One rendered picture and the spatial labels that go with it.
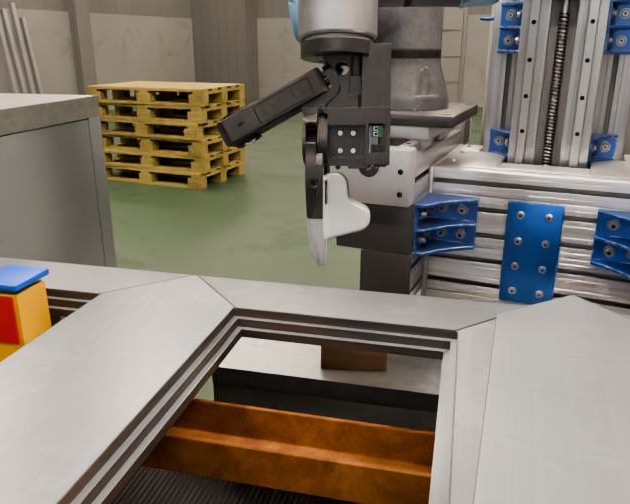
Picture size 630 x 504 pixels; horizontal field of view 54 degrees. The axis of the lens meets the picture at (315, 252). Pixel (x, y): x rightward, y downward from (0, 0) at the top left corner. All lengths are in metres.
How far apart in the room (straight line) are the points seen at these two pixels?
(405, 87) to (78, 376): 0.71
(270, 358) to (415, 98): 0.49
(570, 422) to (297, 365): 0.49
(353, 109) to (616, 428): 0.35
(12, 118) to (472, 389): 0.83
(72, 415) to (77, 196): 0.73
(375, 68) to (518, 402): 0.33
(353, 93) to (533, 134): 0.63
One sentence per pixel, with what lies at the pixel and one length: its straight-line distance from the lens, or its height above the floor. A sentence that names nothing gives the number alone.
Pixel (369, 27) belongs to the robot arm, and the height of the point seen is 1.16.
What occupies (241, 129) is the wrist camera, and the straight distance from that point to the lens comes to 0.60.
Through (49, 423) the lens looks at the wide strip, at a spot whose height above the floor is 0.85.
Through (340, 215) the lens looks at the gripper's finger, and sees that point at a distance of 0.59.
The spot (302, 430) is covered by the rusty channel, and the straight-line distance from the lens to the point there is 0.77.
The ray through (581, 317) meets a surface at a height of 0.85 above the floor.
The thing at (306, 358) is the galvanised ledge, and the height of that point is 0.68.
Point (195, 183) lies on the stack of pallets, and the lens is 5.16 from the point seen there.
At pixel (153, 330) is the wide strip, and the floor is 0.85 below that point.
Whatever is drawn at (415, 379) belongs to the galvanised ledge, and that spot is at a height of 0.68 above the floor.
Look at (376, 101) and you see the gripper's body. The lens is 0.59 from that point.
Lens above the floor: 1.15
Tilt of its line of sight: 19 degrees down
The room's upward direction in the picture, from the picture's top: straight up
